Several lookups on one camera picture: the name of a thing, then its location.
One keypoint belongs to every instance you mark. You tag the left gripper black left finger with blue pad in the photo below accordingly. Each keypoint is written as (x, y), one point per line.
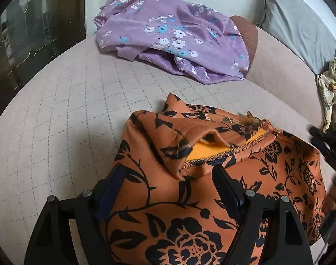
(51, 241)

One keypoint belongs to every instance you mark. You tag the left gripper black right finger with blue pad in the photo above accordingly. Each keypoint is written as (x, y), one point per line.
(286, 241)

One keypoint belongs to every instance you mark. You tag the orange black floral garment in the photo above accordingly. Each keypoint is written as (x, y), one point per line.
(168, 211)

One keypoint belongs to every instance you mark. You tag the person's right hand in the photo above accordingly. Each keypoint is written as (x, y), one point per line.
(329, 203)

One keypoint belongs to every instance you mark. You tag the cream floral crumpled cloth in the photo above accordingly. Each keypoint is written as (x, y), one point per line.
(326, 84)

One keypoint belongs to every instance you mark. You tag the grey pillow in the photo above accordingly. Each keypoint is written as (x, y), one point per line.
(298, 27)

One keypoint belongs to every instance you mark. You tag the purple floral garment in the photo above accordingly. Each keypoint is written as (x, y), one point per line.
(182, 38)

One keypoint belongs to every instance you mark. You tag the dark wooden glass door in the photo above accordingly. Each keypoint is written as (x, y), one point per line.
(32, 34)

